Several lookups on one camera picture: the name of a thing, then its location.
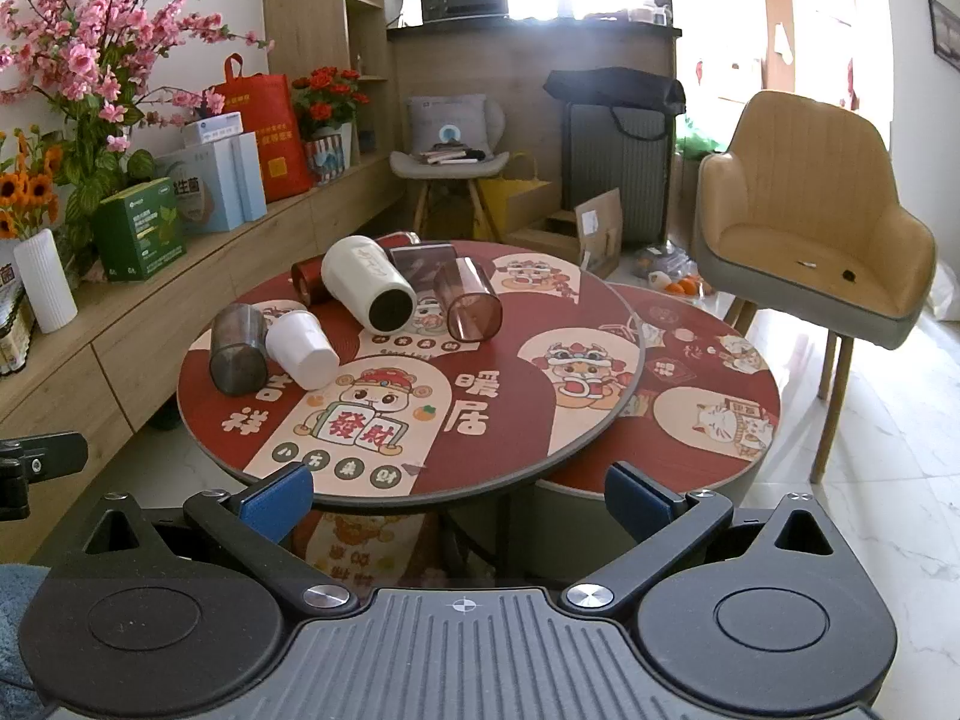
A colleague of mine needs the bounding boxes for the white chair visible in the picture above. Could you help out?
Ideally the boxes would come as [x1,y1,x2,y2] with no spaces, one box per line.
[388,96,512,242]

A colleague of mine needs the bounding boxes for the red flower pot plant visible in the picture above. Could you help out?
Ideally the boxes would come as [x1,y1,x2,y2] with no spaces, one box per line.
[290,66,371,186]

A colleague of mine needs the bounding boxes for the grey suitcase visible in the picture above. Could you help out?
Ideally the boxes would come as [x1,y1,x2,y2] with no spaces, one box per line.
[561,101,671,250]

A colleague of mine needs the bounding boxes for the wooden sideboard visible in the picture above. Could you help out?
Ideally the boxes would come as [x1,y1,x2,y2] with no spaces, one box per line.
[0,153,407,437]

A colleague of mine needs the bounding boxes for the yellow paper bag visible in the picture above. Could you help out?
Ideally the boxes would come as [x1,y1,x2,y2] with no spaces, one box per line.
[478,153,562,242]

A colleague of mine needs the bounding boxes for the black bag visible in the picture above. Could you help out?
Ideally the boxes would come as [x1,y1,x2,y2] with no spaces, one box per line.
[543,68,688,140]

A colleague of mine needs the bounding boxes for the white ribbed vase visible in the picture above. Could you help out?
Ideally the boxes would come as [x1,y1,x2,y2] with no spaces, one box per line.
[13,228,79,335]

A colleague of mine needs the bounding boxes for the tall white cup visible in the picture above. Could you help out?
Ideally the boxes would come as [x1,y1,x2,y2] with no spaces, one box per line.
[321,235,418,332]

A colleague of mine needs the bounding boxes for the white paper cup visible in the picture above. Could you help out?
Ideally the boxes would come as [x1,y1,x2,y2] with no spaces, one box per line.
[265,309,341,392]

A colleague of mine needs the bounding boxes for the large white blue box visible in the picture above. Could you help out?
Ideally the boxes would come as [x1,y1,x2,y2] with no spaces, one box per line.
[153,130,269,234]

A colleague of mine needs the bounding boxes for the stack of books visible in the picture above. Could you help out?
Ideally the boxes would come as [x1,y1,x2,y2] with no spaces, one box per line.
[415,144,487,166]

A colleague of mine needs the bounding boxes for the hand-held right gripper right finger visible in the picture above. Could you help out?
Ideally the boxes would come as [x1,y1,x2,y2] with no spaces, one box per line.
[562,461,837,614]

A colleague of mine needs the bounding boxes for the dark brown cup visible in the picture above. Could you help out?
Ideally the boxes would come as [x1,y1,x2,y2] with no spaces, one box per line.
[290,258,331,307]

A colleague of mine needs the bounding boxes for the brown transparent cup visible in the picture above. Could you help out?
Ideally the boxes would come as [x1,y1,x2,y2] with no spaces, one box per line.
[385,241,458,290]
[433,256,503,344]

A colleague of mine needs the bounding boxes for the blue cloth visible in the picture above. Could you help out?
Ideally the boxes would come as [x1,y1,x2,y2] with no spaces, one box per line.
[0,561,52,698]

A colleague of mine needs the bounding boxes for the wooden shelf unit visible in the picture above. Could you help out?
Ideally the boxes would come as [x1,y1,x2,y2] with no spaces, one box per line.
[260,0,392,166]

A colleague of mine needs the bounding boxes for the wooden bar counter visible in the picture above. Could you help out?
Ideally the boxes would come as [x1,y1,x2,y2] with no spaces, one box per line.
[385,15,684,241]

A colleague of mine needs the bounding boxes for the green box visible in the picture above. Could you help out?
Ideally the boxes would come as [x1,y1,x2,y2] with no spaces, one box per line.
[91,178,188,284]

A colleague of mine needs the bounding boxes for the green plastic bag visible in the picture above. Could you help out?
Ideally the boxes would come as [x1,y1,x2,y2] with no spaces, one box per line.
[674,115,727,164]

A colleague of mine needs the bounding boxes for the cardboard box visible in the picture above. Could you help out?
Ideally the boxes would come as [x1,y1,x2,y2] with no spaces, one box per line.
[573,187,626,280]

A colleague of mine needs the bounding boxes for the pink blossom branches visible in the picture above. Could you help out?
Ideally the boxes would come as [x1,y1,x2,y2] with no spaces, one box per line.
[0,0,275,155]

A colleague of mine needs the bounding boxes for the low round red printed table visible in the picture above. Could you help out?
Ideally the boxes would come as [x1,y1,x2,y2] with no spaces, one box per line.
[525,283,782,563]

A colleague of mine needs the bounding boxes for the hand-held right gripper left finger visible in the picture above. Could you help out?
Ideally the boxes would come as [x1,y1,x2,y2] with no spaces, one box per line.
[81,463,359,616]

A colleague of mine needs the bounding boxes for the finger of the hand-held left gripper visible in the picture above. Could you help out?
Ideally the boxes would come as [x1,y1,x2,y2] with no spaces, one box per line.
[0,431,89,522]

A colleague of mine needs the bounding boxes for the small white box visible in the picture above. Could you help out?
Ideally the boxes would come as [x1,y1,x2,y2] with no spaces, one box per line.
[181,112,246,149]

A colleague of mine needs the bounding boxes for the sunflower bouquet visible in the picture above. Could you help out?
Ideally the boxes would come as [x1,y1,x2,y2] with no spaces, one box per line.
[0,129,65,242]

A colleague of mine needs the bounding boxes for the grey cushion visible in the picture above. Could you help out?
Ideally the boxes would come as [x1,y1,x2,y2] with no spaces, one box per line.
[406,93,489,156]

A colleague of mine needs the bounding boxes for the grey transparent cup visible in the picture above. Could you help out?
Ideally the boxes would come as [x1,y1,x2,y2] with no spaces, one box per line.
[210,304,271,397]

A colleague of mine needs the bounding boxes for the orange tote bag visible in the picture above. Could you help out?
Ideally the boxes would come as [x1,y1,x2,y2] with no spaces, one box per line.
[210,53,314,204]

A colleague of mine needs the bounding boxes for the tan armchair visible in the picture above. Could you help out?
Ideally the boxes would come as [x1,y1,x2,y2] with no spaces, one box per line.
[693,90,939,482]

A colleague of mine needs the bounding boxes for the framed wall picture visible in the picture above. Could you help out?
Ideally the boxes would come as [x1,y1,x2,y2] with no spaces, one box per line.
[927,0,960,65]

